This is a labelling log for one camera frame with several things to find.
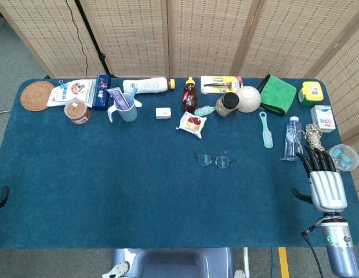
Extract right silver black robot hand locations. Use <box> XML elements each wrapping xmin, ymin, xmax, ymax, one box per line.
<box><xmin>291</xmin><ymin>144</ymin><xmax>349</xmax><ymax>217</ymax></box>

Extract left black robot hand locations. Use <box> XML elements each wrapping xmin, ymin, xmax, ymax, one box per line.
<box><xmin>0</xmin><ymin>152</ymin><xmax>9</xmax><ymax>214</ymax></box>

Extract thin-framed eyeglasses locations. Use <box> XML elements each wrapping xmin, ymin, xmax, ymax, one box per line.
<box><xmin>193</xmin><ymin>148</ymin><xmax>238</xmax><ymax>169</ymax></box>

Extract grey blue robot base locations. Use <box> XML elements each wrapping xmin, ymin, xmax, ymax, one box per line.
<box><xmin>102</xmin><ymin>247</ymin><xmax>246</xmax><ymax>278</ymax></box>

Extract clear cup with teal clips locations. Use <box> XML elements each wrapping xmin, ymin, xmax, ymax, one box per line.
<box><xmin>327</xmin><ymin>144</ymin><xmax>359</xmax><ymax>174</ymax></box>

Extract clear plastic water bottle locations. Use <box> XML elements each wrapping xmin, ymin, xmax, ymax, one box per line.
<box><xmin>280</xmin><ymin>116</ymin><xmax>303</xmax><ymax>162</ymax></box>

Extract white printed carton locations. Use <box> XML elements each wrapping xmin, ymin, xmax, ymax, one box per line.
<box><xmin>310</xmin><ymin>104</ymin><xmax>336</xmax><ymax>133</ymax></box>

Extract long mint green brush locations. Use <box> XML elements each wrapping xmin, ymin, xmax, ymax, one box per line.
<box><xmin>259</xmin><ymin>111</ymin><xmax>274</xmax><ymax>149</ymax></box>

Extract green box with yellow lid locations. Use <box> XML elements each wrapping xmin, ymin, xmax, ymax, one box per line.
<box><xmin>298</xmin><ymin>81</ymin><xmax>325</xmax><ymax>107</ymax></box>

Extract green folded microfiber cloth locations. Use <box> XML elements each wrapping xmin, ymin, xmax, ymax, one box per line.
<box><xmin>258</xmin><ymin>74</ymin><xmax>298</xmax><ymax>117</ymax></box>

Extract round woven rattan coaster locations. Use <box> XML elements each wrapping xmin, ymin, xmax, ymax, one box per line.
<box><xmin>20</xmin><ymin>81</ymin><xmax>56</xmax><ymax>112</ymax></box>

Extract blue felt table cover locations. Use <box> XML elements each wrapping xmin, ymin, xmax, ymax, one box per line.
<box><xmin>0</xmin><ymin>77</ymin><xmax>359</xmax><ymax>250</ymax></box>

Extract white metal leg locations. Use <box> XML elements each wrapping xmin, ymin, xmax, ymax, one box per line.
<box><xmin>242</xmin><ymin>247</ymin><xmax>251</xmax><ymax>278</ymax></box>

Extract clear tub with red label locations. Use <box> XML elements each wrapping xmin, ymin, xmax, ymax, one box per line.
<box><xmin>64</xmin><ymin>98</ymin><xmax>92</xmax><ymax>125</ymax></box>

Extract beige bowl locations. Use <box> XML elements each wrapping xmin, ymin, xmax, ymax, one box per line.
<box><xmin>235</xmin><ymin>85</ymin><xmax>262</xmax><ymax>114</ymax></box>

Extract glass jar with black lid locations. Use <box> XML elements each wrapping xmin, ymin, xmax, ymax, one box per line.
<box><xmin>215</xmin><ymin>92</ymin><xmax>240</xmax><ymax>118</ymax></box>

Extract white printed plastic bag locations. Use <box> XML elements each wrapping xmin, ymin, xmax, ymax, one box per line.
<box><xmin>46</xmin><ymin>79</ymin><xmax>97</xmax><ymax>108</ymax></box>

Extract dark blue cardboard box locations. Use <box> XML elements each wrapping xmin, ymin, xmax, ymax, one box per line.
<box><xmin>92</xmin><ymin>74</ymin><xmax>112</xmax><ymax>111</ymax></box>

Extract short mint green brush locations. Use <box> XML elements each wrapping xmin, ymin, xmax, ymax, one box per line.
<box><xmin>194</xmin><ymin>105</ymin><xmax>217</xmax><ymax>118</ymax></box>

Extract white red snack packet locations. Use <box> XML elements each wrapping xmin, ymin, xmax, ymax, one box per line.
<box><xmin>175</xmin><ymin>111</ymin><xmax>208</xmax><ymax>139</ymax></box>

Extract light blue plastic mug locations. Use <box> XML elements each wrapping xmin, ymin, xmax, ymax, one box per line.
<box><xmin>107</xmin><ymin>93</ymin><xmax>138</xmax><ymax>123</ymax></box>

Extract purple toothpaste tube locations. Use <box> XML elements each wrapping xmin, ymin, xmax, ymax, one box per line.
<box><xmin>106</xmin><ymin>87</ymin><xmax>133</xmax><ymax>111</ymax></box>

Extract honey bottle with yellow cap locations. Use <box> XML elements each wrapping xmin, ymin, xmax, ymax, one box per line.
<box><xmin>181</xmin><ymin>76</ymin><xmax>198</xmax><ymax>114</ymax></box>

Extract blue toothbrush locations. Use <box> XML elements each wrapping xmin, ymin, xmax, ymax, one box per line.
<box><xmin>127</xmin><ymin>86</ymin><xmax>139</xmax><ymax>107</ymax></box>

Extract small white box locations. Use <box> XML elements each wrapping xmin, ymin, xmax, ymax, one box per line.
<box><xmin>155</xmin><ymin>107</ymin><xmax>172</xmax><ymax>120</ymax></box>

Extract black tripod stand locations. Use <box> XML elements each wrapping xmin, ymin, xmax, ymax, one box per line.
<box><xmin>74</xmin><ymin>0</ymin><xmax>118</xmax><ymax>79</ymax></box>

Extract white bottle with orange cap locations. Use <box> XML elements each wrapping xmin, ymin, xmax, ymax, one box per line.
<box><xmin>122</xmin><ymin>76</ymin><xmax>176</xmax><ymax>95</ymax></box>

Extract black arm cable with plug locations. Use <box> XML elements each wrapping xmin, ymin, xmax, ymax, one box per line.
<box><xmin>300</xmin><ymin>222</ymin><xmax>325</xmax><ymax>278</ymax></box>

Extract bundled beige rope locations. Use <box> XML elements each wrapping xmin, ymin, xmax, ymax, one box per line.
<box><xmin>304</xmin><ymin>123</ymin><xmax>326</xmax><ymax>153</ymax></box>

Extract thin black hanging cable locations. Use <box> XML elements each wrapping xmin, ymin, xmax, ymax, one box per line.
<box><xmin>65</xmin><ymin>0</ymin><xmax>89</xmax><ymax>79</ymax></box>

